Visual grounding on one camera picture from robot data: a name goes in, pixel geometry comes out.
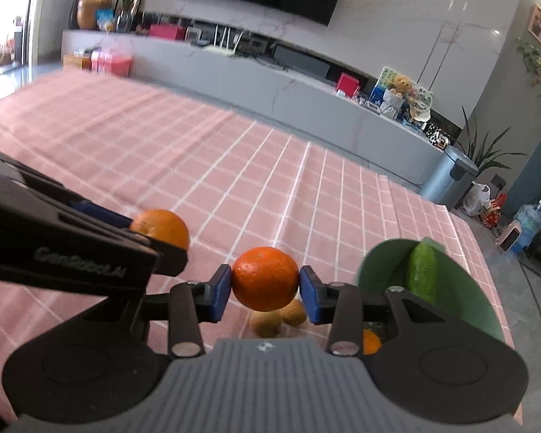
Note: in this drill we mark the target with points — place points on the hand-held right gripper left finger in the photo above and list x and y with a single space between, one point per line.
221 293

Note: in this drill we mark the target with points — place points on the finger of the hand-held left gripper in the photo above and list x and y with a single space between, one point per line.
171 259
99 215

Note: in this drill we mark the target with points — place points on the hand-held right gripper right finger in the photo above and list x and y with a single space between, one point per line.
312 295

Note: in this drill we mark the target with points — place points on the orange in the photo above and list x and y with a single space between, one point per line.
164 228
265 278
372 343

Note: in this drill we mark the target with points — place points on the green cucumber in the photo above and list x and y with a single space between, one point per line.
421 270

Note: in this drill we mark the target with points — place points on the green colander bowl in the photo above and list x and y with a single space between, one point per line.
473 297

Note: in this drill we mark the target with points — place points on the small round tan fruit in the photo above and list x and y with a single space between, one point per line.
294 312
265 324

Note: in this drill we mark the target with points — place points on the pink checked tablecloth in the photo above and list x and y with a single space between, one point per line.
207 158

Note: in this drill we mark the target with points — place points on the pink storage box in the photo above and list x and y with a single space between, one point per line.
112 63

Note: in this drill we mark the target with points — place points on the orange cardboard box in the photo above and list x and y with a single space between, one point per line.
77 62

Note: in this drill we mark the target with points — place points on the blue-grey pedal trash bin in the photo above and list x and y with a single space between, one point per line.
446 178

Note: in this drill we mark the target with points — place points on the white plastic bag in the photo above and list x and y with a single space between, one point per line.
475 199

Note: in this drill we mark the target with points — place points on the magenta box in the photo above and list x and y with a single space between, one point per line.
167 32

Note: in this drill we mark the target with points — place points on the grey marble television cabinet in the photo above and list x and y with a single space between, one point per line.
252 81

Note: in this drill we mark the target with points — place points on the red gift bag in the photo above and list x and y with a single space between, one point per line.
493 214

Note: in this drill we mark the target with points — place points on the orange-brown vase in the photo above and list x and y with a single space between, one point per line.
90 13

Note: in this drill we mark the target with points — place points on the small white space heater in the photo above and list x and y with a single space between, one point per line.
510 237

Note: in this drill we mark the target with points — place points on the white router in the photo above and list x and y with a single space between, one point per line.
225 47

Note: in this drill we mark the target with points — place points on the red box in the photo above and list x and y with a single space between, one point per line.
347 85

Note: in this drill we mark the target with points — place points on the spiky green potted plant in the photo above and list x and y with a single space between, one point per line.
128 0

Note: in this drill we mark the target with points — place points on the teddy bear in white pot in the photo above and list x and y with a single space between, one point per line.
396 94

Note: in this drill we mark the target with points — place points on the long-leaf potted plant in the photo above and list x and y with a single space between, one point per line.
487 149

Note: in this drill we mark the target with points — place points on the colourful picture board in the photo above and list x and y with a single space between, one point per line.
421 94

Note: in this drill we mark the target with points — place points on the blue water jug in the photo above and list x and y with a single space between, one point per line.
529 225

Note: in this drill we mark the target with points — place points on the green ivy plant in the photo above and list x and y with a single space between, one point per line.
538 76

